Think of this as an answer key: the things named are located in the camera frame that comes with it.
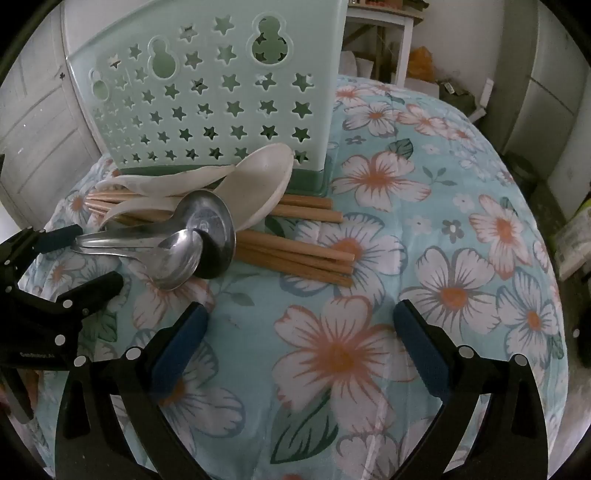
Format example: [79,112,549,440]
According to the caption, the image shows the white door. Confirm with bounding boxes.
[0,60,109,227]

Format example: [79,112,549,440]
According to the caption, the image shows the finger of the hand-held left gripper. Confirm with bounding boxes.
[0,224,85,278]
[64,271,124,325]

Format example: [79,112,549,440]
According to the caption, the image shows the large steel ladle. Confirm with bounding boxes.
[74,191,237,280]

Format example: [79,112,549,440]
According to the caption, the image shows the floral blanket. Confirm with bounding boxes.
[28,74,568,480]

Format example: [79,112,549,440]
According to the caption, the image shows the small steel spoon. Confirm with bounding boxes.
[71,228,204,291]

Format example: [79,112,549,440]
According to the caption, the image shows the orange plastic bag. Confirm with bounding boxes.
[409,46,435,81]

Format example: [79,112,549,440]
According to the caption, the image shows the grey refrigerator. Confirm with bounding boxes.
[501,0,591,217]

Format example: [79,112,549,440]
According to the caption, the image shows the dark round trash bin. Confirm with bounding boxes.
[505,152,541,188]

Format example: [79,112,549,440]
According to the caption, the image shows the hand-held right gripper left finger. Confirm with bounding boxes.
[54,302,211,480]

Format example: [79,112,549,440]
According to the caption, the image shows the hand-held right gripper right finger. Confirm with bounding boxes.
[392,299,550,480]

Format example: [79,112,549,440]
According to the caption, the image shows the white table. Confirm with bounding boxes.
[344,0,426,86]

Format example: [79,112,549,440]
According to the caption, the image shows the white long plastic bar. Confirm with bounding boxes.
[470,78,496,123]

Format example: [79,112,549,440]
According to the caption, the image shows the dark green bag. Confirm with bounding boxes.
[436,79,478,112]

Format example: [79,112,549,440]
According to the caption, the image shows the white pillow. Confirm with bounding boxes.
[341,48,375,79]

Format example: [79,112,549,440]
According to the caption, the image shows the green plastic utensil basket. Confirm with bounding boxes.
[65,0,347,195]

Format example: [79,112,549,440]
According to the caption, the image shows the yellow white sack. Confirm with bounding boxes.
[551,198,591,280]

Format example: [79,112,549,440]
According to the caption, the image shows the white cardboard box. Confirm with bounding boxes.
[404,76,446,95]

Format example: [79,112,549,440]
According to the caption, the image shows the bundle of wooden chopsticks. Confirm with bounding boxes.
[85,191,356,288]

